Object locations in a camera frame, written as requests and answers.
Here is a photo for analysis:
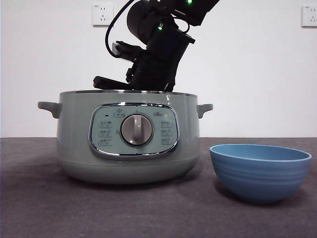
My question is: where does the pale green electric steamer pot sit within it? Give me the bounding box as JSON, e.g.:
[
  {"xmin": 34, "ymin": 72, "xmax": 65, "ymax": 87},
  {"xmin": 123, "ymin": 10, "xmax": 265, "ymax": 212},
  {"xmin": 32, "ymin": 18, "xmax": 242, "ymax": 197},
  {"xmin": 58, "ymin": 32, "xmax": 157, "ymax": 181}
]
[{"xmin": 37, "ymin": 90, "xmax": 213, "ymax": 184}]

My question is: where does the blue ribbed bowl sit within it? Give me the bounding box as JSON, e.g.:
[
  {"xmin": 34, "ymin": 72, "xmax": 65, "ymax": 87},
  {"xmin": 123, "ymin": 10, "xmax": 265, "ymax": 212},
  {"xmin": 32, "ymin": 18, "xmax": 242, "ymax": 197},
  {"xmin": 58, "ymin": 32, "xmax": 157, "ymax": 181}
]
[{"xmin": 209, "ymin": 144, "xmax": 313, "ymax": 204}]

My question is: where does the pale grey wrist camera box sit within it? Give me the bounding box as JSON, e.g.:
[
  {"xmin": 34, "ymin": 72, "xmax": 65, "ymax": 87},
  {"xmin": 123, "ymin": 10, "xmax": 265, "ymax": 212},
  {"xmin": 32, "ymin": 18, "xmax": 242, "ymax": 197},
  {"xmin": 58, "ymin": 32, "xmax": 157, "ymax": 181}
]
[{"xmin": 111, "ymin": 41, "xmax": 123, "ymax": 58}]

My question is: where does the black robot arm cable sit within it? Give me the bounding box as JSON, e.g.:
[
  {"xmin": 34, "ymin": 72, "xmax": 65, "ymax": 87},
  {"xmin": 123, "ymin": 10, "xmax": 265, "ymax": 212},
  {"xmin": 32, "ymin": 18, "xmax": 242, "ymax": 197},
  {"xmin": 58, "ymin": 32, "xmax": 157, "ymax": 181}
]
[{"xmin": 105, "ymin": 0, "xmax": 134, "ymax": 59}]

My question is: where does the white wall socket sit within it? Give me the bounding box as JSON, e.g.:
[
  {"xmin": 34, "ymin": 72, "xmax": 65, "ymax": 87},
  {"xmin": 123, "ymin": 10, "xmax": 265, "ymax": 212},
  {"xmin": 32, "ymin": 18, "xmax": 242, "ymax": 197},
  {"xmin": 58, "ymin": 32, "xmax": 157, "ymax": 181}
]
[
  {"xmin": 301, "ymin": 5, "xmax": 317, "ymax": 27},
  {"xmin": 93, "ymin": 4, "xmax": 114, "ymax": 27}
]

